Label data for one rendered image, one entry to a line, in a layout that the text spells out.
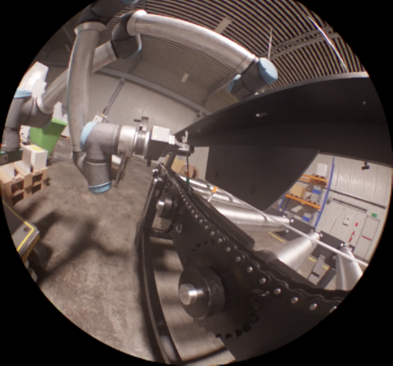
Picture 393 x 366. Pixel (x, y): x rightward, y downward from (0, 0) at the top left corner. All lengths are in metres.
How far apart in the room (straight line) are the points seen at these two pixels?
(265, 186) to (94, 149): 0.40
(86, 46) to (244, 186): 0.57
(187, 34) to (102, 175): 0.49
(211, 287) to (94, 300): 0.97
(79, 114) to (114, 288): 1.06
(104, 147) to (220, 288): 0.37
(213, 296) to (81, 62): 0.57
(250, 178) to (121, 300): 1.07
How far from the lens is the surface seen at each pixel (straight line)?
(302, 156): 0.21
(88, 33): 0.51
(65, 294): 1.11
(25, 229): 1.05
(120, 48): 0.65
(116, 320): 1.03
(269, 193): 0.21
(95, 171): 0.39
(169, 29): 0.47
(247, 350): 0.28
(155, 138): 0.32
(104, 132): 0.36
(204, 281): 0.16
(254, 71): 0.44
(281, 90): 0.20
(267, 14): 7.65
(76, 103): 0.46
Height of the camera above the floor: 1.01
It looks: 1 degrees down
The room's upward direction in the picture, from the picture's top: 22 degrees clockwise
